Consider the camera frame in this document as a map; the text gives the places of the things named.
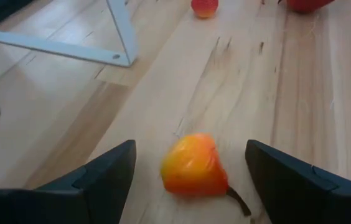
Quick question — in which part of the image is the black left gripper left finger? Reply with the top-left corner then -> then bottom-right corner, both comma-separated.
0,139 -> 137,224

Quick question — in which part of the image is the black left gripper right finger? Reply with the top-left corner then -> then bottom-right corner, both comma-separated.
245,139 -> 351,224

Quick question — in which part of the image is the orange yellow toy fruit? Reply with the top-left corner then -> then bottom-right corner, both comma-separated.
159,133 -> 253,218

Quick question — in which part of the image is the dark red toy plum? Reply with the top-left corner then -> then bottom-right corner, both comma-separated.
278,0 -> 337,14

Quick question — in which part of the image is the red toy strawberry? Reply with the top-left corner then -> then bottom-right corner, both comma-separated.
190,0 -> 220,19

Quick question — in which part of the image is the white perforated shelf riser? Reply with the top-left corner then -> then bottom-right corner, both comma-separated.
0,0 -> 139,68

